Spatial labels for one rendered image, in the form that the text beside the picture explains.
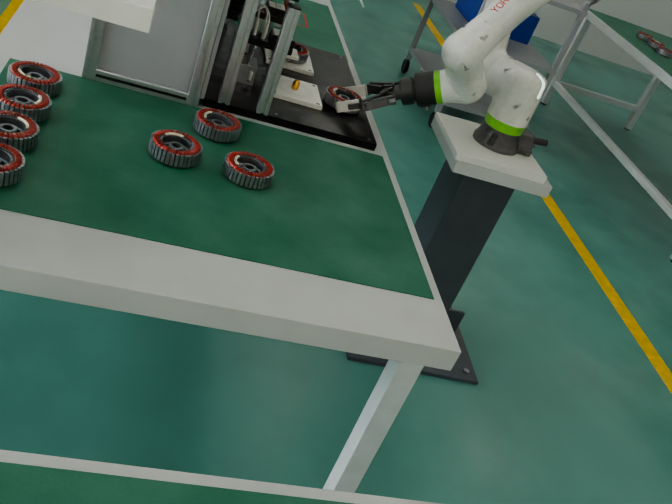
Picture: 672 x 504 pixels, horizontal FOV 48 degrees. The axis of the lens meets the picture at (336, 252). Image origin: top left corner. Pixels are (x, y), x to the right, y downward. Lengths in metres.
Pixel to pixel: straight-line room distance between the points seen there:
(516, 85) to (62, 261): 1.45
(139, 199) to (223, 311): 0.32
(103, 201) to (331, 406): 1.11
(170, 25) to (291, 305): 0.81
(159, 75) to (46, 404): 0.88
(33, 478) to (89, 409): 1.11
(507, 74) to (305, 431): 1.19
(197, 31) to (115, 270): 0.76
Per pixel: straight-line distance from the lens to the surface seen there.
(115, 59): 1.91
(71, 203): 1.44
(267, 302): 1.33
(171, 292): 1.29
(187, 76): 1.91
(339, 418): 2.29
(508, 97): 2.30
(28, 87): 1.74
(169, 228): 1.43
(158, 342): 2.31
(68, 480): 1.00
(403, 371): 1.48
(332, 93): 2.14
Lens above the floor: 1.54
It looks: 31 degrees down
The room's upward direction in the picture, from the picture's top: 23 degrees clockwise
